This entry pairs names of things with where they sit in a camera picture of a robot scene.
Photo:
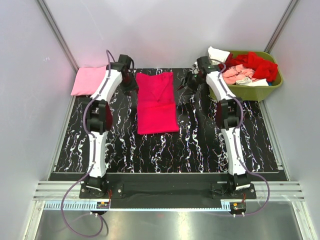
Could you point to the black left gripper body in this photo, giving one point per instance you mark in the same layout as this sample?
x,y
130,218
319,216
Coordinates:
x,y
129,84

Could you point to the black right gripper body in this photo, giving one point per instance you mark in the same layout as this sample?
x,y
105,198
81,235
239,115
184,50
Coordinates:
x,y
194,81

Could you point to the magenta t shirt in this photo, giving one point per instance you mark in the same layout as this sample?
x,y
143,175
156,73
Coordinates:
x,y
156,106

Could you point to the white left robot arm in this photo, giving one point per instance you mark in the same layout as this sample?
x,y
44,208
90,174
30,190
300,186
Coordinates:
x,y
98,120

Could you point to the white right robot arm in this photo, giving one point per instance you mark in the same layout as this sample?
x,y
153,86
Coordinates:
x,y
228,118

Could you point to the white cloth in basket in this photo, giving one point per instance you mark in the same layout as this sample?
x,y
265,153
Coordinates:
x,y
217,56

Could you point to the peach garment in basket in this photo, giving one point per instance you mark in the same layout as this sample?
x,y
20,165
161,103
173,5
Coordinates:
x,y
237,73

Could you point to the dark red garment in basket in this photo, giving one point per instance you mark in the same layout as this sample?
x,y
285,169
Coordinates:
x,y
225,65

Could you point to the folded pink t shirt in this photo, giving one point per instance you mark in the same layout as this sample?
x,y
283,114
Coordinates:
x,y
87,80

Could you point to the olive green plastic basket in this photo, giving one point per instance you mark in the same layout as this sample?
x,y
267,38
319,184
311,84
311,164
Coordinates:
x,y
255,93

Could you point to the black marbled table mat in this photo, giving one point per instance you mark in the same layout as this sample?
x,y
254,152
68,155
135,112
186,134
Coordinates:
x,y
198,146

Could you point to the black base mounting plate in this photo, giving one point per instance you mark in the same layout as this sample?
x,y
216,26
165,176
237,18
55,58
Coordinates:
x,y
208,198

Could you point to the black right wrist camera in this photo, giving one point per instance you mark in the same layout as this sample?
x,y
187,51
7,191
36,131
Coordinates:
x,y
204,66

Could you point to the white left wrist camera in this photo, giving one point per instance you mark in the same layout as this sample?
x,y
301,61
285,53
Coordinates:
x,y
124,64

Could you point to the left aluminium corner post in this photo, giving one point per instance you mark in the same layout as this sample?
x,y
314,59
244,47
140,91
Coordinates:
x,y
57,33

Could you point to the aluminium corner post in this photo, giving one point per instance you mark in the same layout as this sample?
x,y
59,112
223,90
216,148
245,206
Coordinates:
x,y
57,33
281,25

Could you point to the right aluminium corner post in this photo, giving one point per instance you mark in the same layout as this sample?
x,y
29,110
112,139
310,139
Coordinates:
x,y
281,25

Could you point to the aluminium frame rail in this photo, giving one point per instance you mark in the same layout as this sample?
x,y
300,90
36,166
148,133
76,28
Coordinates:
x,y
278,190

